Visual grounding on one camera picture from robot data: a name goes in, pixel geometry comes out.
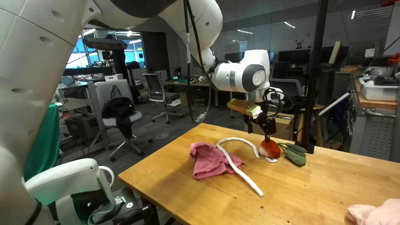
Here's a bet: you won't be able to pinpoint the light pink cloth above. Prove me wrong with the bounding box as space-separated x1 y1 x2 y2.
345 198 400 225

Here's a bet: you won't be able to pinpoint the white plastic bin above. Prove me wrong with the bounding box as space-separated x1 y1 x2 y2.
359 77 399 101

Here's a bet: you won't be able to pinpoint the black office chair with bag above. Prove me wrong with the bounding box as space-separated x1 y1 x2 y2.
94 78 142 161

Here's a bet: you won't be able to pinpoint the dark pink cloth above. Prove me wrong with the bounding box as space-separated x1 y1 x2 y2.
190 142 234 180

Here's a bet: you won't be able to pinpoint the white braided rope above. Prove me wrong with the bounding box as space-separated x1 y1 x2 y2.
215 136 265 197

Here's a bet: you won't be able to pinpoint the green draped cloth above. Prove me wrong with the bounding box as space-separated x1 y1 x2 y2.
24 103 60 181

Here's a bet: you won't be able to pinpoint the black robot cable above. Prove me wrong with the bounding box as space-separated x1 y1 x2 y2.
261 86 286 118

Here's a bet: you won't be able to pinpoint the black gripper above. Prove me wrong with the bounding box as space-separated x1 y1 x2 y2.
242 113 276 142

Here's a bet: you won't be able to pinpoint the cardboard box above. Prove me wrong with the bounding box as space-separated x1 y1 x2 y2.
272 112 294 140

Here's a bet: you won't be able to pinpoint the black vertical stand pole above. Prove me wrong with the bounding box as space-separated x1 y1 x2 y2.
300 0 329 153

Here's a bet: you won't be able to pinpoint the red strawberry plush toy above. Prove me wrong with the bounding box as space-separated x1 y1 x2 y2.
259 138 307 168

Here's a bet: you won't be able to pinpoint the grey mesh office chair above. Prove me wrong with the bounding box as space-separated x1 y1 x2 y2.
144 73 181 122

